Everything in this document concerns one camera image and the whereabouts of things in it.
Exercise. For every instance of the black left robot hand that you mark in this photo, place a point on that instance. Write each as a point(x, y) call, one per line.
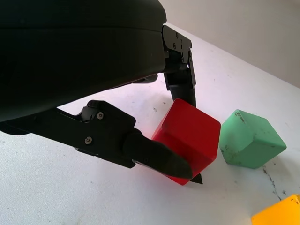
point(70, 58)

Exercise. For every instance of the red block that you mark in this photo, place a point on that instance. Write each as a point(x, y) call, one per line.
point(192, 131)

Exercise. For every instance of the green block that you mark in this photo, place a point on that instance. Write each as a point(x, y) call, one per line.
point(248, 140)

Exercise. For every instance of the yellow block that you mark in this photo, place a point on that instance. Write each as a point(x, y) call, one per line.
point(281, 213)

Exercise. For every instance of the black tape mark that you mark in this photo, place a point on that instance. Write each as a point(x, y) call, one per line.
point(197, 181)

